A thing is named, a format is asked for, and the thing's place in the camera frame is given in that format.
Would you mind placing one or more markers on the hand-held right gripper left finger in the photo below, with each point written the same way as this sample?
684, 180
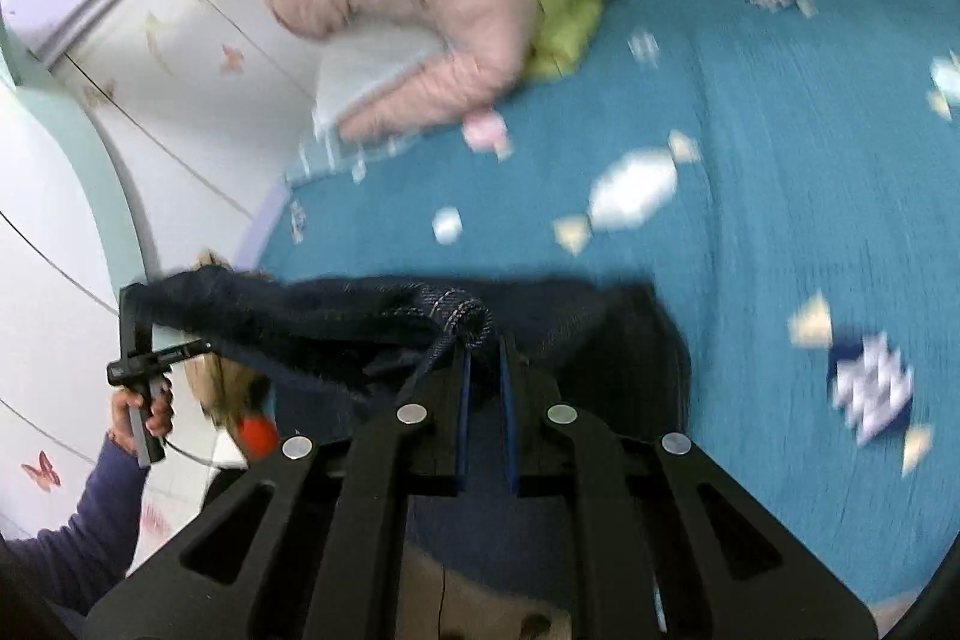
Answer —
464, 415

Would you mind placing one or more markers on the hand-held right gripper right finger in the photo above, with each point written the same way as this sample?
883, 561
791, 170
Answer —
510, 415

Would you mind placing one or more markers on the dark navy garment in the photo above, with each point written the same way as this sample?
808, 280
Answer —
337, 325

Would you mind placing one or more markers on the person's left forearm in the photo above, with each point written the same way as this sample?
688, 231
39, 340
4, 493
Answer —
82, 535

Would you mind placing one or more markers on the red round object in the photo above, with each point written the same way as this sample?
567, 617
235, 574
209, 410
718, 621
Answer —
259, 437

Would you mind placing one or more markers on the brown fuzzy object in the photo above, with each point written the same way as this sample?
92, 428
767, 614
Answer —
225, 389

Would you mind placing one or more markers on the teal printed blanket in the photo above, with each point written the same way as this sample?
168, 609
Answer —
750, 160

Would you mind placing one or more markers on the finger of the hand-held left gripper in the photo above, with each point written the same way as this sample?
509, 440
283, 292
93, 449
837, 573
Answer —
133, 317

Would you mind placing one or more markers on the person's left hand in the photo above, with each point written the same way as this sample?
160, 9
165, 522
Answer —
159, 413

